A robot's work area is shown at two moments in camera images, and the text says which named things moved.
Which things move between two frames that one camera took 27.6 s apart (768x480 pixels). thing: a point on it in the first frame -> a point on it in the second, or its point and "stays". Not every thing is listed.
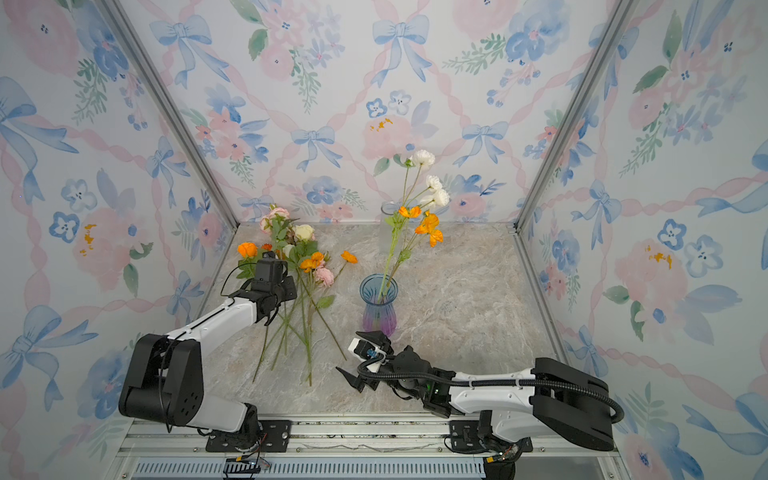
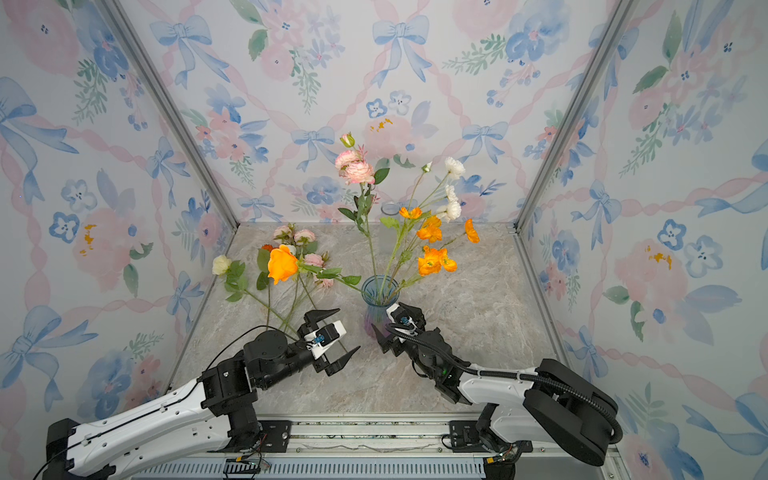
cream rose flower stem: [305, 247] -> [235, 287]
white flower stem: [433, 195] -> [429, 207]
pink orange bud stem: [348, 258] -> [433, 259]
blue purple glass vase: [378, 317] stays
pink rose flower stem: [275, 223] -> [354, 166]
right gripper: [381, 340] -> [422, 319]
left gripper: [288, 281] -> [313, 317]
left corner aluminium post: [171, 111] stays
